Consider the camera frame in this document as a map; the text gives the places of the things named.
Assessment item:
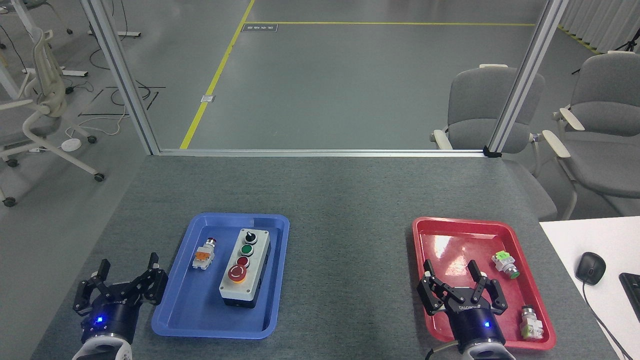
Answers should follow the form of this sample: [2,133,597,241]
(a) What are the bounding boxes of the silver aluminium frame post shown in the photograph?
[80,0,161,156]
[484,0,570,157]

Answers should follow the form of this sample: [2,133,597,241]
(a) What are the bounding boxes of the white desk base foot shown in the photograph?
[22,67,89,78]

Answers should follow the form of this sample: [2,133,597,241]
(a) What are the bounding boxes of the grey control box with buttons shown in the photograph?
[219,228,272,308]

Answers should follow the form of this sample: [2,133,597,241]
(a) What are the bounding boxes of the grey armchair with white armrests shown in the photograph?
[542,50,640,221]

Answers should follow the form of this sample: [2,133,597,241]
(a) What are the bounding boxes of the black computer mouse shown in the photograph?
[575,251,607,286]

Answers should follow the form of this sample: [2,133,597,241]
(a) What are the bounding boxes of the red push button orange switch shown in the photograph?
[192,238,218,271]

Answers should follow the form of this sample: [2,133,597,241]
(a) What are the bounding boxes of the black mouse cable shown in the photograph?
[582,281,635,360]

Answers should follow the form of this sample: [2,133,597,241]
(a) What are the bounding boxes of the white floor cable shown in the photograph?
[65,111,132,140]

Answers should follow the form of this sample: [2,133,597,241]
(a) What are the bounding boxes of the silver push button green switch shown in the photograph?
[519,305,545,341]

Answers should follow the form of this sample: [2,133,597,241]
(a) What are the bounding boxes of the black floor cable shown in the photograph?
[89,0,153,107]

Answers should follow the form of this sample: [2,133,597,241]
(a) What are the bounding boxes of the white office swivel chair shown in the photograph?
[0,27,106,208]

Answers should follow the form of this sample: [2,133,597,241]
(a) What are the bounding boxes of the black keyboard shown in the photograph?
[619,272,640,323]

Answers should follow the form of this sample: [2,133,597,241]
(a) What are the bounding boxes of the white side table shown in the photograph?
[539,216,640,360]

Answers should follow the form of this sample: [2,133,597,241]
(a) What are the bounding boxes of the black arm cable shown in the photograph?
[425,342,457,360]

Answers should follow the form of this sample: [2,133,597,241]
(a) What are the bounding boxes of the black tripod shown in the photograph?
[571,29,640,76]

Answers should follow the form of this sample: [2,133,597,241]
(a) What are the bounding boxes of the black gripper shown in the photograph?
[73,252,169,346]
[417,259,509,351]

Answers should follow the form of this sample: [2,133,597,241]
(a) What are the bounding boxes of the grey armchair behind post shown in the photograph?
[430,64,559,221]

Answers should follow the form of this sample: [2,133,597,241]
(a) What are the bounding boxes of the blue plastic tray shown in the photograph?
[151,213,291,340]

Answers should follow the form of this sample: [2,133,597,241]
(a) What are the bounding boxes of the red plastic tray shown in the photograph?
[412,216,557,351]

